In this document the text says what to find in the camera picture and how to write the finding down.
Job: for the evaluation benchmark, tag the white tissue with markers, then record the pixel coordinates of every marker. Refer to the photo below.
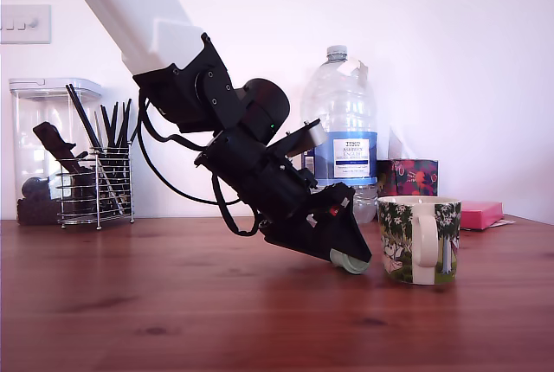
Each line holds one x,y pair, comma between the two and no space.
400,147

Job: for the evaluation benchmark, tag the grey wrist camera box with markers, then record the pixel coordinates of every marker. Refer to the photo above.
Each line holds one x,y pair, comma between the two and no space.
318,136

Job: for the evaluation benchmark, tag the pale green coffee capsule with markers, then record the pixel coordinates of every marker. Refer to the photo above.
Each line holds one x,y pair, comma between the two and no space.
357,267

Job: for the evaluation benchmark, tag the pink paper sheet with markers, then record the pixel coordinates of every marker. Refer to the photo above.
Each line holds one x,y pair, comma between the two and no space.
506,222

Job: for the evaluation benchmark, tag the floral printed white mug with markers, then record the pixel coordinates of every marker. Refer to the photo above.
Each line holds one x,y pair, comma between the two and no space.
398,238

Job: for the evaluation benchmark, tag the black kitchen utensil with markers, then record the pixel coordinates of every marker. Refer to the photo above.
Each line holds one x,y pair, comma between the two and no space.
52,138

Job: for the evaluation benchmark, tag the large clear water bottle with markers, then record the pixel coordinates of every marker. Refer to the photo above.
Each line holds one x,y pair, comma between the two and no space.
346,99

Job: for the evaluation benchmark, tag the white wall light switch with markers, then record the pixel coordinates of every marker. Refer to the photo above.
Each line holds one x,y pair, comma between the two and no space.
26,23

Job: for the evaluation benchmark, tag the dark jar contents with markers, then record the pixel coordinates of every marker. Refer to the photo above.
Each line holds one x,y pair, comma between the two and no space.
34,212

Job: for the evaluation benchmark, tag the clear plastic storage jar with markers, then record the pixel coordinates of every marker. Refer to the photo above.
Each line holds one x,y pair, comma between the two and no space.
26,130

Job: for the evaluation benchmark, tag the floral tissue box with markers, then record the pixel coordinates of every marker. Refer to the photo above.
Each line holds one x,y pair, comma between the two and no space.
411,177

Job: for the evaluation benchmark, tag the black chopstick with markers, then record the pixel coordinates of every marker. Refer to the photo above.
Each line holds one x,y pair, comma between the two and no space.
115,125
125,123
86,114
106,125
81,114
134,135

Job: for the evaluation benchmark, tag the pink flat box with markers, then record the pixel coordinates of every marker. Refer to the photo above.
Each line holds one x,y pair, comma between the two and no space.
480,214

